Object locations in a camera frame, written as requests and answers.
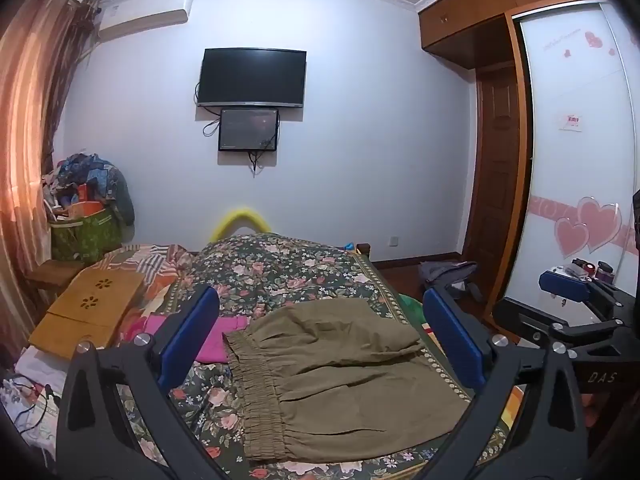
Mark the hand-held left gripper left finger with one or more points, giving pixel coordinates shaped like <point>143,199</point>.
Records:
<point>192,330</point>

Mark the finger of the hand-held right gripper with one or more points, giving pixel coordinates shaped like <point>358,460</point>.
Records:
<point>562,284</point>
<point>525,320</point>

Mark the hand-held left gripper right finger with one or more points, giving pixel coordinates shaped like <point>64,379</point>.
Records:
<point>452,335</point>

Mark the khaki pants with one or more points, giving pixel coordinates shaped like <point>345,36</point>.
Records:
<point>340,360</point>

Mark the pink cloth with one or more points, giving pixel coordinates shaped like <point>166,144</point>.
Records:
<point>212,342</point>

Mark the small jars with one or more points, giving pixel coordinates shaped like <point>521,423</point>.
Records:
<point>592,269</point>

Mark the grey backpack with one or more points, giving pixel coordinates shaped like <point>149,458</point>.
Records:
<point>447,275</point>

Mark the striped orange bedsheet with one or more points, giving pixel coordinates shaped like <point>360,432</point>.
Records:
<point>150,265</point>

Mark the bamboo lap desk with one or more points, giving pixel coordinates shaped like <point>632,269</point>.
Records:
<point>82,310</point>

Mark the dark floral blanket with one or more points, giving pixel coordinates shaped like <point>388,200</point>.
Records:
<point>290,275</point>

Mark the yellow foam tube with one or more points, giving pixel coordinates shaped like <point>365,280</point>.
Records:
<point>237,220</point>

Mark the green fabric bag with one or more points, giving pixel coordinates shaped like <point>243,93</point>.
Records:
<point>87,237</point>

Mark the wooden stool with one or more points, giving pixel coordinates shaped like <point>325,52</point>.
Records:
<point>52,275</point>

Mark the paper label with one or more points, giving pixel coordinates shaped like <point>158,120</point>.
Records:
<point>571,122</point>

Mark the white printed sheet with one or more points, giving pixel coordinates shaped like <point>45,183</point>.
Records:
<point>35,395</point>

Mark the pile of clothes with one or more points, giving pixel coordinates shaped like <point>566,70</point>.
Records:
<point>92,180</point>

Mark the small black monitor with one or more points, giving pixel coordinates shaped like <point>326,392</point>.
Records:
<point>248,129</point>

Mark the orange curtain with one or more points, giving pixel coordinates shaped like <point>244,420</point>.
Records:
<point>30,160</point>

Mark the wooden overhead cabinet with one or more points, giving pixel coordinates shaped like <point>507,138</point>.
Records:
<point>480,15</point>

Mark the white air conditioner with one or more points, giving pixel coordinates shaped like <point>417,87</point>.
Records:
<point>145,12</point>

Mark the black wall television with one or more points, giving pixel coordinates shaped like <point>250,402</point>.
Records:
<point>252,77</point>

